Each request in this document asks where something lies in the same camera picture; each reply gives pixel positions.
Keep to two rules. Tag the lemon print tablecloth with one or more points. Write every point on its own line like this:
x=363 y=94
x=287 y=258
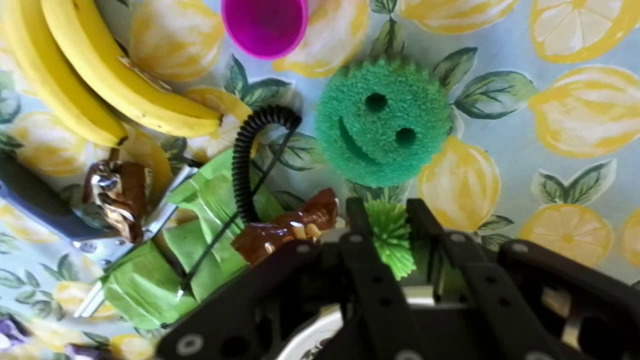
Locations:
x=566 y=220

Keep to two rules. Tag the yellow banana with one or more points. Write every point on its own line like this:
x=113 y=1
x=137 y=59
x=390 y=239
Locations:
x=47 y=72
x=120 y=81

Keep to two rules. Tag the green foil packet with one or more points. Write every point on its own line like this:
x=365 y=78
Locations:
x=140 y=287

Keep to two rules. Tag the purple plastic cup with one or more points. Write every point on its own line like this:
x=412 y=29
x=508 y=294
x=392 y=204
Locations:
x=266 y=27

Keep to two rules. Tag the brown snack packet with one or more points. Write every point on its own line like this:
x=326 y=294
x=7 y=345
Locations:
x=281 y=232

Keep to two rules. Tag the green smiley face sponge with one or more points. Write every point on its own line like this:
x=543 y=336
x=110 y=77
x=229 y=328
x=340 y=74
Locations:
x=382 y=153

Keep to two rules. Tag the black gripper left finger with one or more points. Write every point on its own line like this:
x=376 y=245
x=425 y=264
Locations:
x=363 y=267

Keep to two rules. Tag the silver brown candy wrapper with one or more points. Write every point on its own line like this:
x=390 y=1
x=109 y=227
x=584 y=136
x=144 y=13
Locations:
x=116 y=200

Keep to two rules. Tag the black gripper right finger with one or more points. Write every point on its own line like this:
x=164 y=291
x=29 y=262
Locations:
x=460 y=281

